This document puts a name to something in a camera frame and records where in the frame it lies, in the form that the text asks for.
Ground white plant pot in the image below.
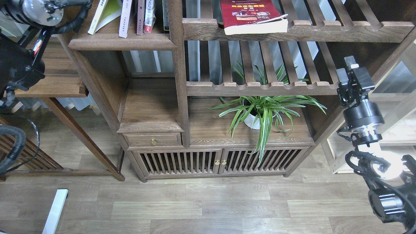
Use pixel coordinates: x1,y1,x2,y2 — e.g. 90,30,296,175
241,100,266,129

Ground left slatted cabinet door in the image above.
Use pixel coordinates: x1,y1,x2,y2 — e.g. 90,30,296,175
132,149,223,179

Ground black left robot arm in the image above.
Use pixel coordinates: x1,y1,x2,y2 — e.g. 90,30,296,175
0,0,92,111

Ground dark upright book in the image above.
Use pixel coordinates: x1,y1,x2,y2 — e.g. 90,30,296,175
162,0,169,33

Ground light wooden shelf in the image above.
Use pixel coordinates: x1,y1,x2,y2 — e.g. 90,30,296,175
321,42,416,174

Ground white metal leg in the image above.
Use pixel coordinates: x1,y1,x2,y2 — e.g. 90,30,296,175
42,189,69,234

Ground small wooden drawer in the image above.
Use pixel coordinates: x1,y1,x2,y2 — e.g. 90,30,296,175
123,132,182,147

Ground brown upright book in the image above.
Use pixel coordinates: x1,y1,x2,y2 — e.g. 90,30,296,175
136,0,146,35

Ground yellow green book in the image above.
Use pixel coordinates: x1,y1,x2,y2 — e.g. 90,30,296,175
87,0,122,35

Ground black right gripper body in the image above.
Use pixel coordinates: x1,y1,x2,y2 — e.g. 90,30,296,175
337,67,376,109

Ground green spider plant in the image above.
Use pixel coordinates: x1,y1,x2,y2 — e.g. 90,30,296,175
207,60,327,167

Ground dark wooden bookshelf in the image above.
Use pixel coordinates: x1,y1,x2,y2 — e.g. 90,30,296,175
58,0,415,182

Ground slatted cabinet door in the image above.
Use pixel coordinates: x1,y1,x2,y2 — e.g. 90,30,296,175
214,146,309,177
132,149,223,179

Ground red white upright book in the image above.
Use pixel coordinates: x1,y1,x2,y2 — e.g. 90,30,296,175
144,0,156,33

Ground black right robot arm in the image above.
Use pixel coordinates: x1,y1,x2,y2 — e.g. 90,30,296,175
337,56,416,234

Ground white lavender book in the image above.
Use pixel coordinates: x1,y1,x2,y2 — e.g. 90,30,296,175
119,0,137,38

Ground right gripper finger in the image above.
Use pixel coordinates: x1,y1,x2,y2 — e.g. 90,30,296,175
336,68,349,85
344,55,359,71

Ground right slatted cabinet door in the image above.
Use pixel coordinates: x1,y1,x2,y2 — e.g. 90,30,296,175
214,146,309,177

